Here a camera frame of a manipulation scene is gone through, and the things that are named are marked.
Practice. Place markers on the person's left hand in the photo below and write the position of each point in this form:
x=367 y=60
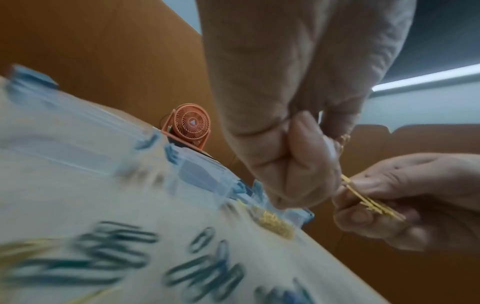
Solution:
x=285 y=89

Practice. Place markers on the person's right hand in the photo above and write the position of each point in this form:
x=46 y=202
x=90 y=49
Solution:
x=431 y=193

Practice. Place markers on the bunch of gold paper clips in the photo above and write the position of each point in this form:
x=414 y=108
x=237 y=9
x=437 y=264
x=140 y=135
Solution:
x=375 y=204

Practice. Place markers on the clear box with blue latches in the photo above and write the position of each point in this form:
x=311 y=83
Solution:
x=296 y=215
x=67 y=142
x=202 y=175

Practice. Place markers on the heap of gold paper clips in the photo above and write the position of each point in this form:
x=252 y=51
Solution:
x=275 y=224

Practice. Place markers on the pile of mixed paper clips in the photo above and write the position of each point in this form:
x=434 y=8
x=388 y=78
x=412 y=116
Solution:
x=112 y=252

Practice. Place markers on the pink desk fan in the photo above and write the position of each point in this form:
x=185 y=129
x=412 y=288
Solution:
x=189 y=121

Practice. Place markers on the white ceiling light panel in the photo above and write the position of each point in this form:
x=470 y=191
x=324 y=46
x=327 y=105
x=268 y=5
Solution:
x=423 y=77

